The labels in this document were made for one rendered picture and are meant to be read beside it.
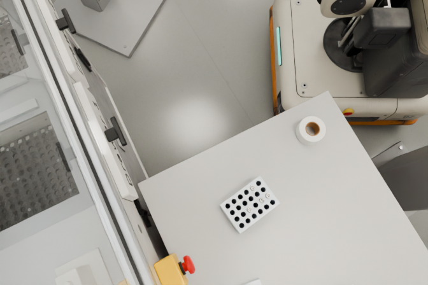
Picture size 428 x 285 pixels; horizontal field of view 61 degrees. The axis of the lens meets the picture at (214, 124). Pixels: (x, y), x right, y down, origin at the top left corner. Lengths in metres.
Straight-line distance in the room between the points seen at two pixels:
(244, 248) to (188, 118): 0.96
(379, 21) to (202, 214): 0.77
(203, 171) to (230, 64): 1.02
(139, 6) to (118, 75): 0.39
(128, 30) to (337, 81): 1.06
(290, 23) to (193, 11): 0.58
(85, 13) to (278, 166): 1.42
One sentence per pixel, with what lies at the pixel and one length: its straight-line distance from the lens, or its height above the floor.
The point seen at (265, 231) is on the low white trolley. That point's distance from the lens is 0.96.
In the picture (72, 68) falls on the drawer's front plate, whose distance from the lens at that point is 0.91.
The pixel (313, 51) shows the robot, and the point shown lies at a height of 0.28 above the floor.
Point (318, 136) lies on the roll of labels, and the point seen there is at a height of 0.80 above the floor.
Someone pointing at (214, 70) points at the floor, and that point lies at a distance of 1.87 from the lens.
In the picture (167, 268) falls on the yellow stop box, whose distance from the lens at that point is 0.81.
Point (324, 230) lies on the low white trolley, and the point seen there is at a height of 0.76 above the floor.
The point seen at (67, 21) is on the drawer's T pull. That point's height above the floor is 0.91.
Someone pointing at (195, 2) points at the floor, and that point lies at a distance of 2.07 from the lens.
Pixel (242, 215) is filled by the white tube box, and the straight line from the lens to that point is 0.95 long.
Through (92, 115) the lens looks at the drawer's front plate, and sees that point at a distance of 0.85.
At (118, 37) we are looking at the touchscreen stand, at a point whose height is 0.03.
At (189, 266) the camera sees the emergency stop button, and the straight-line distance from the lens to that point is 0.82.
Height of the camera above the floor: 1.71
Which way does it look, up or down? 74 degrees down
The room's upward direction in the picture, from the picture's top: 4 degrees clockwise
